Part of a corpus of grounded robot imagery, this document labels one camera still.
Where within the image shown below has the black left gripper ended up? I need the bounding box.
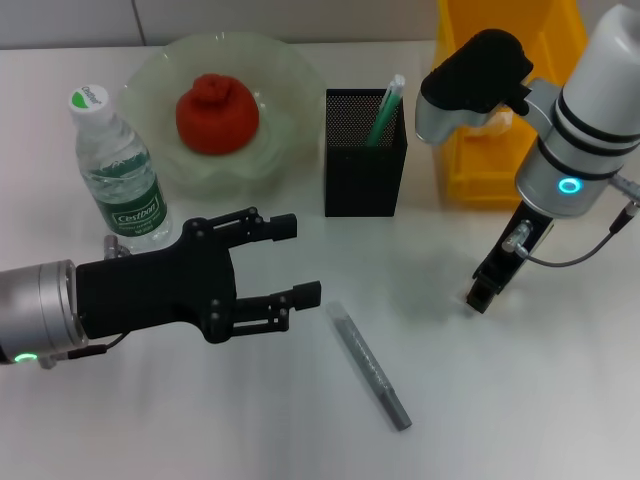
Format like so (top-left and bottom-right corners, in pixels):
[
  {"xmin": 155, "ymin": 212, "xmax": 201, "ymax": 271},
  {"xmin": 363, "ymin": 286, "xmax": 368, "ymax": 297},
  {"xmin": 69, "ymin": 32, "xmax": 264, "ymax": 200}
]
[{"xmin": 74, "ymin": 206, "xmax": 323, "ymax": 345}]

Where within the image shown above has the yellow plastic bin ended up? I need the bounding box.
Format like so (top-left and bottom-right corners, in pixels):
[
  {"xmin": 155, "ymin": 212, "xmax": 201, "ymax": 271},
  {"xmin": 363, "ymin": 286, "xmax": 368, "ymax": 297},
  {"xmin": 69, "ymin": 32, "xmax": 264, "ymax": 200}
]
[{"xmin": 433, "ymin": 0, "xmax": 590, "ymax": 209}]

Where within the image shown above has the green utility knife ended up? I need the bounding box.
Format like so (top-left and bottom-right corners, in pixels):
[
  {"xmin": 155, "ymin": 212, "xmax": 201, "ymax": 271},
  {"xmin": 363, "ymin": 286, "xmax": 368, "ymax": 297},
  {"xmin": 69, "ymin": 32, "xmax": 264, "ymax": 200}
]
[{"xmin": 363, "ymin": 74, "xmax": 406, "ymax": 149}]

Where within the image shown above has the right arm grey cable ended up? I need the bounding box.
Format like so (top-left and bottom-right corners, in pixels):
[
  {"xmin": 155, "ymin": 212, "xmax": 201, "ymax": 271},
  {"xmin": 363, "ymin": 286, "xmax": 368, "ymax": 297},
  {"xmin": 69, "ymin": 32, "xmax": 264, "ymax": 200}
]
[{"xmin": 502, "ymin": 174, "xmax": 640, "ymax": 267}]

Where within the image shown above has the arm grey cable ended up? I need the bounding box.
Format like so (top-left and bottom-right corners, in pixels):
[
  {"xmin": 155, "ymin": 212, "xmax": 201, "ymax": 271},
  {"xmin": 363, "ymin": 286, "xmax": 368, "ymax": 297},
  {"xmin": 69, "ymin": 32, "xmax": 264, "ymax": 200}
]
[
  {"xmin": 38, "ymin": 234, "xmax": 134, "ymax": 370},
  {"xmin": 502, "ymin": 174, "xmax": 640, "ymax": 267}
]

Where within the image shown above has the black mesh pen holder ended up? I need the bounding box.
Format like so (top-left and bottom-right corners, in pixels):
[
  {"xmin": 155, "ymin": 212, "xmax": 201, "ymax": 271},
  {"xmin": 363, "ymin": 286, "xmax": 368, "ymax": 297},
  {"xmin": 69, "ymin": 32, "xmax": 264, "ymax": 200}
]
[{"xmin": 323, "ymin": 88, "xmax": 410, "ymax": 218}]

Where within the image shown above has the left arm grey cable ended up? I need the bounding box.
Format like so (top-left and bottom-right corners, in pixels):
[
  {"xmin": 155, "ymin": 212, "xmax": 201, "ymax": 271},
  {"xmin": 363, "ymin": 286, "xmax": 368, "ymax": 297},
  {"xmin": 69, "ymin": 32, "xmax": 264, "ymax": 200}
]
[{"xmin": 38, "ymin": 234, "xmax": 134, "ymax": 370}]

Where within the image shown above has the clear green-label water bottle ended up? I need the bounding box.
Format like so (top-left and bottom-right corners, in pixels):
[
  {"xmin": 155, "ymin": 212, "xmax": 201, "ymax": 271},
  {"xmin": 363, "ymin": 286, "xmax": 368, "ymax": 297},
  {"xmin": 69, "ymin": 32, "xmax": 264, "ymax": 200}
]
[{"xmin": 68, "ymin": 84, "xmax": 174, "ymax": 254}]

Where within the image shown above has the red-orange knitted orange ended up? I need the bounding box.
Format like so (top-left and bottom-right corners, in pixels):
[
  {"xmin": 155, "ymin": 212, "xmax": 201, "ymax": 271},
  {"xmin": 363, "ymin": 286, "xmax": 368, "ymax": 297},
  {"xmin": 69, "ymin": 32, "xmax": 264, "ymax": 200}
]
[{"xmin": 175, "ymin": 73, "xmax": 261, "ymax": 157}]

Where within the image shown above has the white paper ball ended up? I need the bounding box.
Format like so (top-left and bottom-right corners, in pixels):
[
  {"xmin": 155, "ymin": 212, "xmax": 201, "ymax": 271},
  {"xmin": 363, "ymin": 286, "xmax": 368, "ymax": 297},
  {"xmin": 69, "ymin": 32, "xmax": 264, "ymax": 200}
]
[{"xmin": 469, "ymin": 107, "xmax": 515, "ymax": 137}]

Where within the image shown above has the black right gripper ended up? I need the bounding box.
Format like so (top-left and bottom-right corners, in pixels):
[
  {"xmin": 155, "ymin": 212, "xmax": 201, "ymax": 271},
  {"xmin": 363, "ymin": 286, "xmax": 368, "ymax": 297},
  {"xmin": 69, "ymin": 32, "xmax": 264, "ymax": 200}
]
[{"xmin": 465, "ymin": 200, "xmax": 557, "ymax": 315}]

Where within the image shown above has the green glass fruit plate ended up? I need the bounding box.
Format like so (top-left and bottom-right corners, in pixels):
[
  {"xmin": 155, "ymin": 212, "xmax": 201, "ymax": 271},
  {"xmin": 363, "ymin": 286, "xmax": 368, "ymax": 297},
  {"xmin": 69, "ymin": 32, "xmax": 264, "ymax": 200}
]
[{"xmin": 122, "ymin": 32, "xmax": 326, "ymax": 199}]

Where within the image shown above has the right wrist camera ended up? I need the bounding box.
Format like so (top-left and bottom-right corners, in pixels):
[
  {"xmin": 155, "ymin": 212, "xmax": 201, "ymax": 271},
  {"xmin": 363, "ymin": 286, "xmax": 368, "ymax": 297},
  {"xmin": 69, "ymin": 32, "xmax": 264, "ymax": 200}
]
[{"xmin": 414, "ymin": 28, "xmax": 535, "ymax": 147}]

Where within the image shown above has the grey pen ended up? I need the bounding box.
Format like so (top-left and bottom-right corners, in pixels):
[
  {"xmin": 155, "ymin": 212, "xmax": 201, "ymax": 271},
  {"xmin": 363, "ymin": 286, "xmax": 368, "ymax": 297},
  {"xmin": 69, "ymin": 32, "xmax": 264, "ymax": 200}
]
[{"xmin": 324, "ymin": 299, "xmax": 414, "ymax": 431}]

